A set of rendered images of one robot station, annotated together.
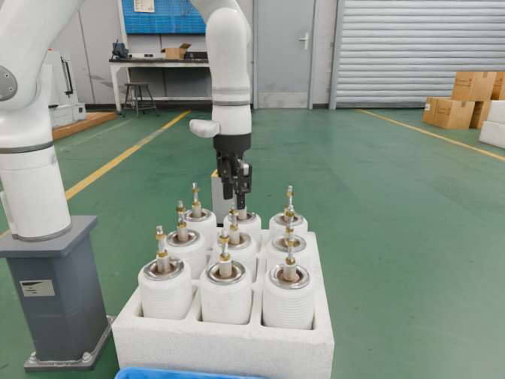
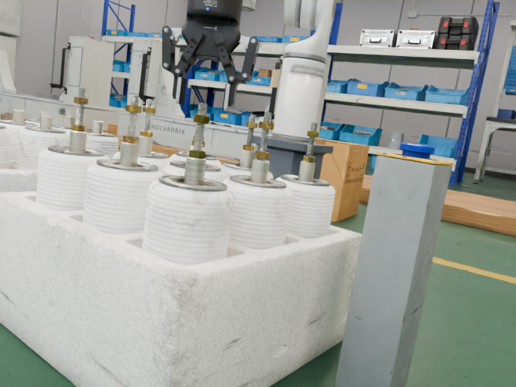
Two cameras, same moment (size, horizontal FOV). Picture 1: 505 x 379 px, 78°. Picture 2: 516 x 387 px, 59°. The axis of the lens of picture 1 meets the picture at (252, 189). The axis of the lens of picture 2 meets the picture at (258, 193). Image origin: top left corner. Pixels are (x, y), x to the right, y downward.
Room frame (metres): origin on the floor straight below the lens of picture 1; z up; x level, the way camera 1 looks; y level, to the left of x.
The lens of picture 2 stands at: (1.03, -0.48, 0.33)
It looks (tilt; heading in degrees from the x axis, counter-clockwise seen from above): 9 degrees down; 121
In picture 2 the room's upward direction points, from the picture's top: 8 degrees clockwise
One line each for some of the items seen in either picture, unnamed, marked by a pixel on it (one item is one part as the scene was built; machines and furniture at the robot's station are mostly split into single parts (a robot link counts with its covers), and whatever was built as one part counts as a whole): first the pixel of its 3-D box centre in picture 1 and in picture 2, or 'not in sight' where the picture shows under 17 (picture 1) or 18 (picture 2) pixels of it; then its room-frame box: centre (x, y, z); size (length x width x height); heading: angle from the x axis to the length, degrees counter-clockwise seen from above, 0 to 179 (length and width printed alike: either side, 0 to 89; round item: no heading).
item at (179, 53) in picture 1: (176, 52); not in sight; (5.14, 1.14, 0.87); 0.40 x 0.30 x 0.23; 77
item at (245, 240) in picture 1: (234, 241); (195, 167); (0.61, 0.04, 0.25); 0.08 x 0.08 x 0.01
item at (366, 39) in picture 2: not in sight; (381, 42); (-0.73, 4.70, 1.42); 0.43 x 0.37 x 0.19; 88
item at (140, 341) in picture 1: (236, 299); (182, 271); (0.61, 0.04, 0.09); 0.39 x 0.39 x 0.18; 84
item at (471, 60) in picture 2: not in sight; (255, 73); (-2.39, 4.73, 0.97); 5.51 x 0.64 x 1.94; 1
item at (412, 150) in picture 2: not in sight; (416, 153); (0.90, 0.08, 0.32); 0.04 x 0.04 x 0.02
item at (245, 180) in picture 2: (242, 217); (258, 182); (0.73, 0.03, 0.25); 0.08 x 0.08 x 0.01
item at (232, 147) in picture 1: (232, 151); (212, 25); (0.61, 0.04, 0.45); 0.08 x 0.08 x 0.09
